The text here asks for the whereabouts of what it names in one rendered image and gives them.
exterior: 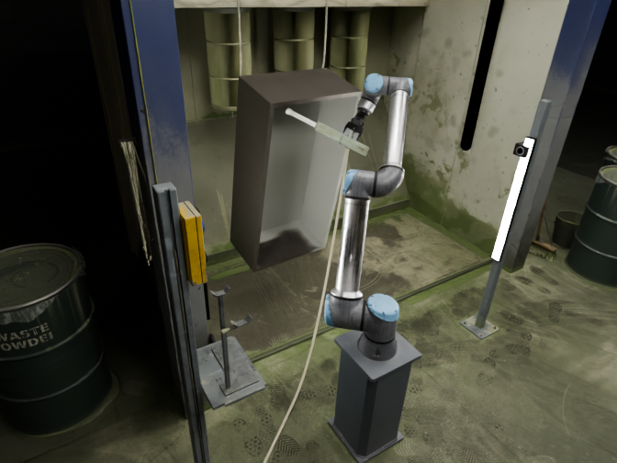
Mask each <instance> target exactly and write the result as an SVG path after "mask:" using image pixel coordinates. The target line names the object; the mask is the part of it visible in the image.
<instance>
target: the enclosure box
mask: <svg viewBox="0 0 617 463"><path fill-rule="evenodd" d="M361 95H362V91H361V90H359V89H358V88H356V87H355V86H353V85H351V84H350V83H348V82H347V81H345V80H344V79H342V78H341V77H340V76H339V75H337V74H336V73H334V72H332V71H331V70H329V69H328V68H326V69H325V68H320V69H310V70H301V71H291V72H281V73H262V74H252V75H242V76H239V83H238V101H237V118H236V136H235V153H234V171H233V189H232V206H231V224H230V241H231V243H232V244H233V245H234V247H235V248H236V249H237V251H238V252H239V254H240V255H241V257H242V258H243V259H244V261H245V262H246V264H247V265H248V266H249V268H250V269H251V270H252V271H253V272H256V271H259V270H262V269H265V268H267V267H270V266H273V265H278V264H280V263H283V262H285V261H288V260H291V259H294V258H297V257H300V256H302V255H305V254H309V253H312V252H315V251H318V250H320V249H323V248H325V247H326V243H327V240H328V236H329V232H330V227H331V221H332V217H333V212H334V209H335V205H336V201H337V197H338V193H339V189H340V185H341V181H342V174H343V168H344V161H345V154H346V148H345V147H344V145H341V144H339V143H338V142H337V141H334V140H332V139H330V138H329V137H327V136H325V135H323V134H321V133H319V132H317V131H315V130H314V127H312V126H310V125H309V124H308V123H306V122H304V121H302V120H300V119H297V118H295V117H293V116H291V115H287V113H286V110H287V108H288V107H289V108H290V109H292V110H293V111H294V112H296V113H298V114H299V115H301V116H303V117H305V118H307V119H310V120H312V121H314V122H316V123H317V122H321V123H323V124H325V125H326V126H328V127H330V128H332V129H334V130H337V131H339V132H340V133H342V134H343V130H344V127H345V125H346V124H347V123H348V121H351V119H352V118H354V117H355V115H356V114H357V111H358V110H357V108H358V106H357V104H358V103H359V102H358V100H360V99H361Z"/></svg>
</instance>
